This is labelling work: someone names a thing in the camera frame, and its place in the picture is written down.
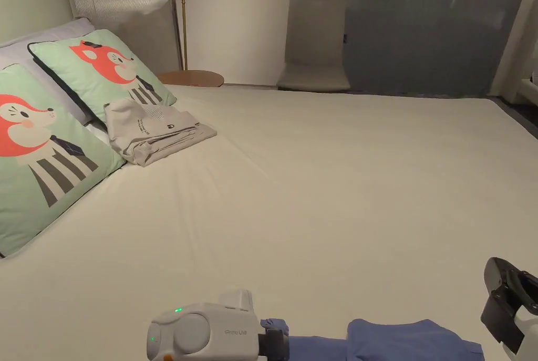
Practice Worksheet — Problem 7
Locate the blue garment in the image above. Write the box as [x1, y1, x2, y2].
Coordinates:
[260, 316, 485, 361]

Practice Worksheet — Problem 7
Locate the brass floor lamp pole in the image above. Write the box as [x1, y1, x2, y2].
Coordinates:
[179, 0, 189, 71]

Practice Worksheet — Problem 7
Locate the green fox print cushion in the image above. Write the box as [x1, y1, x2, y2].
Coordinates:
[27, 28, 177, 124]
[0, 63, 127, 259]

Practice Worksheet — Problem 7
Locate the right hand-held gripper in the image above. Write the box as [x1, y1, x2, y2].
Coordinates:
[480, 256, 538, 361]

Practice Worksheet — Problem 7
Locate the folded grey garment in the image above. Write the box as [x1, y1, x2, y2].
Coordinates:
[103, 98, 218, 167]

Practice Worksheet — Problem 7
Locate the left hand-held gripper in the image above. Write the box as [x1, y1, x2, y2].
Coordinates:
[147, 288, 292, 361]

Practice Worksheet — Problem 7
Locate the bed with beige sheet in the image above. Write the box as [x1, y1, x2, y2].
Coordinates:
[0, 82, 538, 361]

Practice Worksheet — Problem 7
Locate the round wooden side table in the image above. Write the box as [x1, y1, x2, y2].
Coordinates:
[157, 69, 225, 88]

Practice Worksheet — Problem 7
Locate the white pillow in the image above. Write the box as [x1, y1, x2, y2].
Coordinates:
[0, 17, 111, 144]

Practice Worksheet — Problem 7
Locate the grey upholstered chair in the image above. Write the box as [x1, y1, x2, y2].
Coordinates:
[276, 0, 351, 92]

